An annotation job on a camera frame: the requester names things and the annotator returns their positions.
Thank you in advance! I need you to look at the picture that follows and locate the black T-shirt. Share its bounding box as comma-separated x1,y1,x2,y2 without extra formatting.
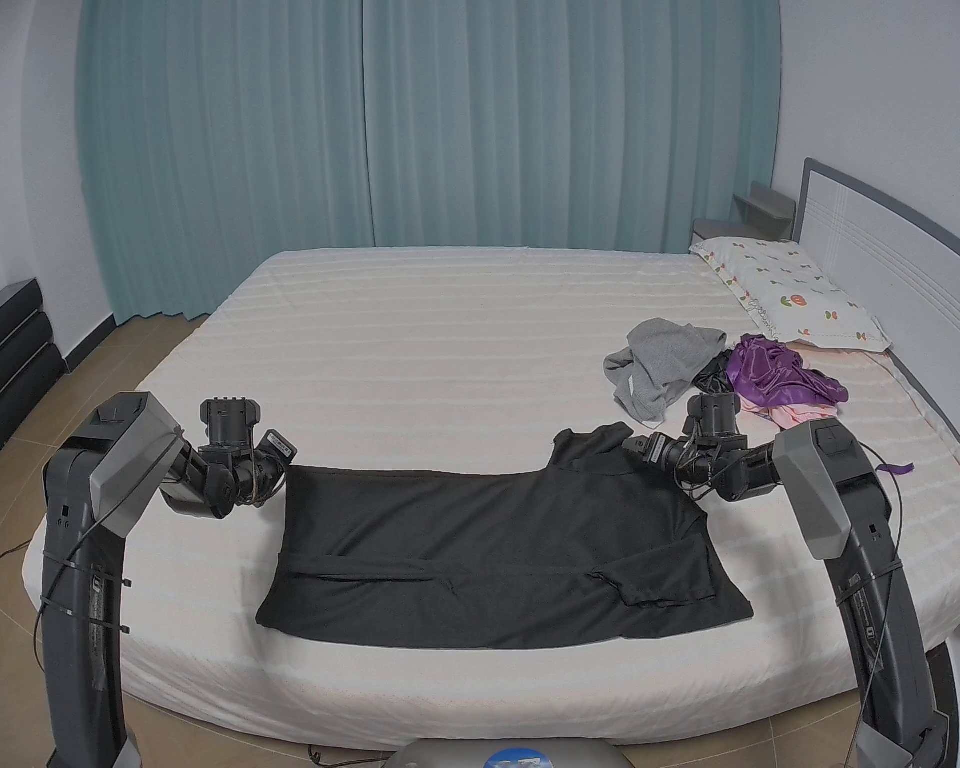
255,421,755,652

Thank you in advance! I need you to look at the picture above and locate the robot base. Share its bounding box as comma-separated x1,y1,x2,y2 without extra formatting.
382,741,631,768

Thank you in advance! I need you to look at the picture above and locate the bed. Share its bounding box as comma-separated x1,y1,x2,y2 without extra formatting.
21,157,960,748

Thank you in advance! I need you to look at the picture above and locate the grey garment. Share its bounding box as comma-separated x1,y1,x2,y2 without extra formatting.
603,317,732,426

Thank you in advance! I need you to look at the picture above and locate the shiny black garment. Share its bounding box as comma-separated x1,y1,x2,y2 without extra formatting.
693,348,741,396

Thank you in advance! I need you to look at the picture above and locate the purple garment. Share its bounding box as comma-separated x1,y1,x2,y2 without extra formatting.
727,335,917,478

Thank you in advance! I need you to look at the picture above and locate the pink garment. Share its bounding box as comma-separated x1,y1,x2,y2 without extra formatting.
738,401,841,434

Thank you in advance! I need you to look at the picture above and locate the white printed pillow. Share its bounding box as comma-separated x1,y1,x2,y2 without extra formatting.
690,236,894,352

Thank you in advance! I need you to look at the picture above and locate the grey bedside table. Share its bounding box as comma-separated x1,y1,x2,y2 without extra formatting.
690,181,798,243

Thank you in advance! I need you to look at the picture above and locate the blue-green curtain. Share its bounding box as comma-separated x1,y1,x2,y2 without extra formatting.
75,0,376,328
362,0,783,257

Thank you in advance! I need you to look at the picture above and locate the black chest of drawers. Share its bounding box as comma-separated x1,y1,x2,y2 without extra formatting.
0,277,66,451

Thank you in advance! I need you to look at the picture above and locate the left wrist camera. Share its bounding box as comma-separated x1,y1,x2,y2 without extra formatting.
257,429,300,473

